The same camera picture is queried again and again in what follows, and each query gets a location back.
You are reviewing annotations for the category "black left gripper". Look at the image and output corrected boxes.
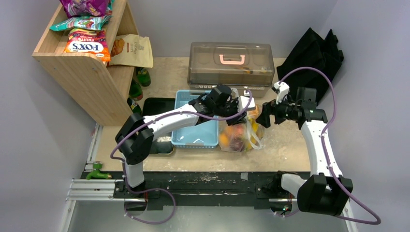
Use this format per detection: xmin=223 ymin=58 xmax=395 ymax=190
xmin=213 ymin=97 xmax=246 ymax=126

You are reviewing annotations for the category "clear plastic grocery bag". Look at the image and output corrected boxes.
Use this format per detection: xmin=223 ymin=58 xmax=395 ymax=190
xmin=218 ymin=105 xmax=264 ymax=152

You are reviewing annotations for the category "black fabric tote bag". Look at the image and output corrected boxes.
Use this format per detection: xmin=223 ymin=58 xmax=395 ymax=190
xmin=277 ymin=28 xmax=344 ymax=103

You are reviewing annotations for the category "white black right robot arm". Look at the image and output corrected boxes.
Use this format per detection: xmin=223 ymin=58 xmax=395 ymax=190
xmin=256 ymin=86 xmax=353 ymax=216

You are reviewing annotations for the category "light blue plastic basket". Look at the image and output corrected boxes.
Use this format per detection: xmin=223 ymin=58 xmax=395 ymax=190
xmin=171 ymin=90 xmax=219 ymax=149

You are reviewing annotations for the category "smoky clear storage box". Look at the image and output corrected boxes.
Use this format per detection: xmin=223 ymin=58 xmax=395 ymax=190
xmin=187 ymin=42 xmax=275 ymax=98

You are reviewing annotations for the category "dark green tray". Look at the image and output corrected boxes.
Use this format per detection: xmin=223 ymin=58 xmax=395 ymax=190
xmin=141 ymin=97 xmax=177 ymax=156

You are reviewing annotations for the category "green glass bottle red label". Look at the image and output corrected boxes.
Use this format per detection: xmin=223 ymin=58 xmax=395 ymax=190
xmin=129 ymin=79 xmax=144 ymax=101

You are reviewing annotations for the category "beige cassava chips bag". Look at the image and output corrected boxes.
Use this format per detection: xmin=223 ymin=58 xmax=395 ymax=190
xmin=109 ymin=34 xmax=153 ymax=68

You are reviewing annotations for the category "wooden shelf unit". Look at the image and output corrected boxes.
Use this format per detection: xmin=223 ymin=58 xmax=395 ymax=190
xmin=32 ymin=4 xmax=134 ymax=126

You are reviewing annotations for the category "teal snack bag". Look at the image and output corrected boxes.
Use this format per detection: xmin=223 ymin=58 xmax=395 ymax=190
xmin=49 ymin=15 xmax=112 ymax=31

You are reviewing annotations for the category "Fox's candy bag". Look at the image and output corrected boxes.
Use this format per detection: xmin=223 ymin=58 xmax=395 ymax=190
xmin=63 ymin=28 xmax=111 ymax=62

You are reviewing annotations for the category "purple snack bag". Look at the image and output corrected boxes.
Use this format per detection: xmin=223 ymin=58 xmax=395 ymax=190
xmin=60 ymin=0 xmax=111 ymax=18

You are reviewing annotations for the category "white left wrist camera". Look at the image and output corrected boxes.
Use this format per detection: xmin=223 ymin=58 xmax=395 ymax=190
xmin=238 ymin=89 xmax=256 ymax=112

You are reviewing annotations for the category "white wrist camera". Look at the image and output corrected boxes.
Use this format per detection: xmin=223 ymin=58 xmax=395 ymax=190
xmin=272 ymin=81 xmax=290 ymax=104
xmin=238 ymin=89 xmax=256 ymax=112

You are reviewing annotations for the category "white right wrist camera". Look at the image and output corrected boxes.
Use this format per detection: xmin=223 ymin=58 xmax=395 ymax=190
xmin=272 ymin=81 xmax=290 ymax=104

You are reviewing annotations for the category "pink box handle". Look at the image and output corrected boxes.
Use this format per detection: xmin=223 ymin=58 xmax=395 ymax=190
xmin=219 ymin=54 xmax=246 ymax=65

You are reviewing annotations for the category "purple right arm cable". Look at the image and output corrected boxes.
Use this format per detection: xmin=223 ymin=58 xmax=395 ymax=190
xmin=275 ymin=66 xmax=382 ymax=225

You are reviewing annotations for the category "black table front rail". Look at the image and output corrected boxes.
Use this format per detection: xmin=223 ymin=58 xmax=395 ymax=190
xmin=80 ymin=171 xmax=305 ymax=212

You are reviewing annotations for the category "aluminium frame rail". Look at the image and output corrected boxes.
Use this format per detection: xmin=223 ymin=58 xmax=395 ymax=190
xmin=59 ymin=123 xmax=359 ymax=232

